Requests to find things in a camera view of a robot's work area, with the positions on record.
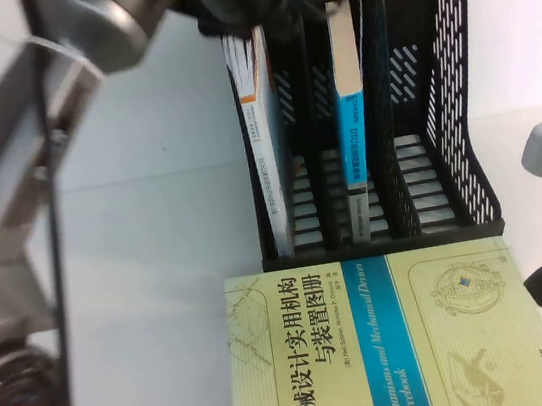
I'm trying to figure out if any blue and grey book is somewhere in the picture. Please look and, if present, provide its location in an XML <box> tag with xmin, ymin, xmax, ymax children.
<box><xmin>317</xmin><ymin>0</ymin><xmax>399</xmax><ymax>244</ymax></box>

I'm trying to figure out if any white book with orange trim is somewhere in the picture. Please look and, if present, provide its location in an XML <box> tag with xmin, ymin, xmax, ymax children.
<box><xmin>218</xmin><ymin>22</ymin><xmax>306</xmax><ymax>263</ymax></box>

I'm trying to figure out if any black plastic book stand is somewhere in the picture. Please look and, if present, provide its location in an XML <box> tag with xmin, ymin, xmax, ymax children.
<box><xmin>213</xmin><ymin>0</ymin><xmax>508</xmax><ymax>273</ymax></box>

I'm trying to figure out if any pale yellow mechanical handbook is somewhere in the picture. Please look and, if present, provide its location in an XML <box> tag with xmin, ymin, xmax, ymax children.
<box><xmin>215</xmin><ymin>231</ymin><xmax>542</xmax><ymax>406</ymax></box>

